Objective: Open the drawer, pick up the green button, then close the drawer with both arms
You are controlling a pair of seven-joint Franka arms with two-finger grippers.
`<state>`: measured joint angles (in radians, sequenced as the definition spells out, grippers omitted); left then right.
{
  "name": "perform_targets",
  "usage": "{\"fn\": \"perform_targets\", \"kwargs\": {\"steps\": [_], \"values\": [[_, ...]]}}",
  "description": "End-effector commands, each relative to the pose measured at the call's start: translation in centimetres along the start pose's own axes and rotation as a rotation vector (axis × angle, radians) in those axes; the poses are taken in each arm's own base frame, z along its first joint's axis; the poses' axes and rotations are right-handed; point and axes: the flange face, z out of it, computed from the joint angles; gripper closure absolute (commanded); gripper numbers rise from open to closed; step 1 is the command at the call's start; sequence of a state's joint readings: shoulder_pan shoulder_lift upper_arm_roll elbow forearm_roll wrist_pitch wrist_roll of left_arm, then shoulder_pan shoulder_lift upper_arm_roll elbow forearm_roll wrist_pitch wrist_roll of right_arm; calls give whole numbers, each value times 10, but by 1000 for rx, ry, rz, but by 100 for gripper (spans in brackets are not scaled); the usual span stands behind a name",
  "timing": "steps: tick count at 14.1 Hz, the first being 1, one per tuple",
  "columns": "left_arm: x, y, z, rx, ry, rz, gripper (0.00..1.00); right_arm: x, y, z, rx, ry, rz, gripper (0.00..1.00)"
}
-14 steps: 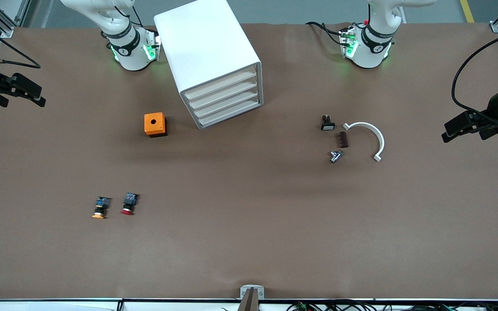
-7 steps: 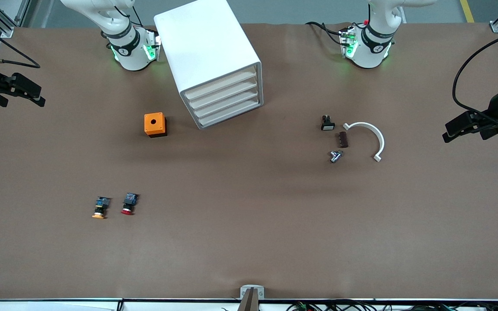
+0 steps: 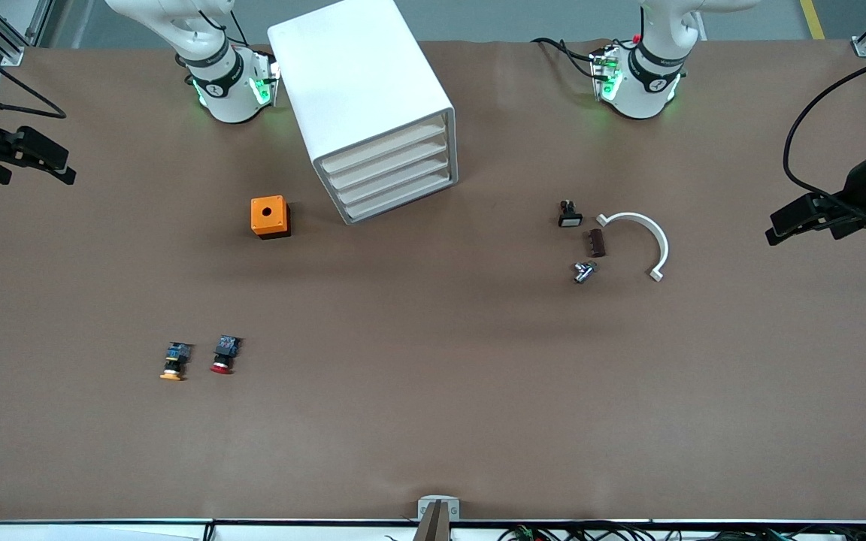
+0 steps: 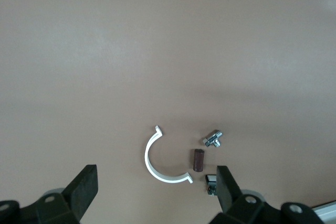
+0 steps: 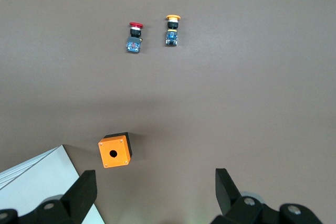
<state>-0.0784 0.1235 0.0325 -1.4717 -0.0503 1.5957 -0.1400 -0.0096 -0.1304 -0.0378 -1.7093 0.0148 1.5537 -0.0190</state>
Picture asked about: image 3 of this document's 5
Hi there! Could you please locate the lowest white cabinet drawer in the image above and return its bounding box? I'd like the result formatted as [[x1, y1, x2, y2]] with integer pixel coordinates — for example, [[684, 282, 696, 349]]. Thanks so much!
[[341, 171, 456, 222]]

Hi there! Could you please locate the orange box with hole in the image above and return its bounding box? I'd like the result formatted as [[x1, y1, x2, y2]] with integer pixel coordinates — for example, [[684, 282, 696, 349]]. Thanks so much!
[[251, 196, 291, 240]]

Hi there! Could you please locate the brown table mat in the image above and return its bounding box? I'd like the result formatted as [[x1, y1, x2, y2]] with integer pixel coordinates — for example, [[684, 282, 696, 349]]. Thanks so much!
[[0, 38, 866, 523]]

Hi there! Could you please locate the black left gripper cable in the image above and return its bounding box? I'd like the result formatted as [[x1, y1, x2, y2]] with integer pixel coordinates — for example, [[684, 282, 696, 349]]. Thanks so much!
[[783, 64, 866, 226]]

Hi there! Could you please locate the white curved plastic bracket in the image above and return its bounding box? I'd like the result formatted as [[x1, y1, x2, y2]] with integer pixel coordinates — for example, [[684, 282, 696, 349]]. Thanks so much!
[[596, 212, 670, 283]]

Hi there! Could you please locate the yellow push button switch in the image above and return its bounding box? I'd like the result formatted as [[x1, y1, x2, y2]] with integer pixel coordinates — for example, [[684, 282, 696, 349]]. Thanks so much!
[[160, 342, 193, 382]]

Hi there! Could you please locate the red push button switch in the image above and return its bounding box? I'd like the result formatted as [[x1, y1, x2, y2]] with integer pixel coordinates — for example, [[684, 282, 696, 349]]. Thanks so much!
[[210, 335, 242, 375]]

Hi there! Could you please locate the black left base cable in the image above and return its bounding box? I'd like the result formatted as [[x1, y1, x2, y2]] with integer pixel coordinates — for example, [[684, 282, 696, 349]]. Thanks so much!
[[531, 38, 601, 80]]

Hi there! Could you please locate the black cable bundle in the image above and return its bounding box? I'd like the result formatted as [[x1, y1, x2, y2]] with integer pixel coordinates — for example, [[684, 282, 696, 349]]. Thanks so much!
[[497, 522, 866, 541]]

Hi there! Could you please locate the white table edge rail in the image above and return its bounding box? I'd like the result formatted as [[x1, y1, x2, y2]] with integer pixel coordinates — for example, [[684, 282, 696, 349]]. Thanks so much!
[[0, 518, 866, 541]]

